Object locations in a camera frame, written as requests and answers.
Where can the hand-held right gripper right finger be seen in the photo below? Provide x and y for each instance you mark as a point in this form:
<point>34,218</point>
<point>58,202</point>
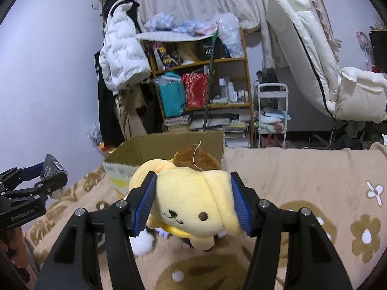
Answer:
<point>242,202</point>

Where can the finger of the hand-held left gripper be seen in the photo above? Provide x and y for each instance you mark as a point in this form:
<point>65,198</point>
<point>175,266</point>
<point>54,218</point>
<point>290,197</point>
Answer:
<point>45,188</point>
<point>50,164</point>

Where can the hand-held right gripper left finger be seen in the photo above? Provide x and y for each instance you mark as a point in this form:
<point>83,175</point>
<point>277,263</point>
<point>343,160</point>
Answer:
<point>144,201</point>

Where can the yellow dog plush toy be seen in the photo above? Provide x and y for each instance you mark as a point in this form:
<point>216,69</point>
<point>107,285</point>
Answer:
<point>187,199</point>

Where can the cardboard box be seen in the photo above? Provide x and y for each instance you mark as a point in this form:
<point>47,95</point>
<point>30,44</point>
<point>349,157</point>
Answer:
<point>169,148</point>

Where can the person's left hand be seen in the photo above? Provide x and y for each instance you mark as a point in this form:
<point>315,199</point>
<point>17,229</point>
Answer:
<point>15,244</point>

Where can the white plush toy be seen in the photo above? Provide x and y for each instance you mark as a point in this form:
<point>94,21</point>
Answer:
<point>143,241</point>

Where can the brown flower print blanket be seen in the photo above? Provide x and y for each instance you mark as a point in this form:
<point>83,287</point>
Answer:
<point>302,187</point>

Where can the black coat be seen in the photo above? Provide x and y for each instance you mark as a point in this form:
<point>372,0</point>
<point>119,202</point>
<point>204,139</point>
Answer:
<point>107,114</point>

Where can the stack of books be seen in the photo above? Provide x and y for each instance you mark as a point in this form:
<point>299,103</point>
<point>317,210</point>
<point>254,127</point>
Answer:
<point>211,123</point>

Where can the beige pants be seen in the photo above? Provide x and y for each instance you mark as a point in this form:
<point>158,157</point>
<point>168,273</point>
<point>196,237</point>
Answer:
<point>130,117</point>

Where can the white rolling cart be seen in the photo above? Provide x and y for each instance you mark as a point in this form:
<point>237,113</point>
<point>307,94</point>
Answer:
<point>272,117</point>

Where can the teal bag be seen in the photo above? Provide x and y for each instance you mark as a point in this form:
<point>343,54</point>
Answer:
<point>172,93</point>

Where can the red bag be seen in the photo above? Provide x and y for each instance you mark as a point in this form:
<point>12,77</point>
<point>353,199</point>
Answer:
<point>196,90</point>

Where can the wooden shelf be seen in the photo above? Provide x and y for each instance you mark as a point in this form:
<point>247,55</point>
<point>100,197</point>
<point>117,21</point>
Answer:
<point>208,84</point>

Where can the green pole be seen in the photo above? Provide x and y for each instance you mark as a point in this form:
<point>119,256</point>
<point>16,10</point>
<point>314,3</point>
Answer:
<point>209,81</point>

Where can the white puffer jacket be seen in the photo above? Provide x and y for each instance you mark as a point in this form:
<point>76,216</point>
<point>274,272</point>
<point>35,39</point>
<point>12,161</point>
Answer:
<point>124,48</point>

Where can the black box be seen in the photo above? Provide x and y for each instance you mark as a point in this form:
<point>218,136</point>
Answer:
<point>211,50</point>

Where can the cream padded recliner chair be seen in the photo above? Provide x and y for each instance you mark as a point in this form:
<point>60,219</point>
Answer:
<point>317,60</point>

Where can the clear plastic bag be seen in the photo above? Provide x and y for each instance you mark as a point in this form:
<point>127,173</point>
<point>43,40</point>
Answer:
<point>229,33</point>

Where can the pink small fan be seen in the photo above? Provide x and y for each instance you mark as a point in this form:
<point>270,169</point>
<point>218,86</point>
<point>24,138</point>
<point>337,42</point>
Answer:
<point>364,43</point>

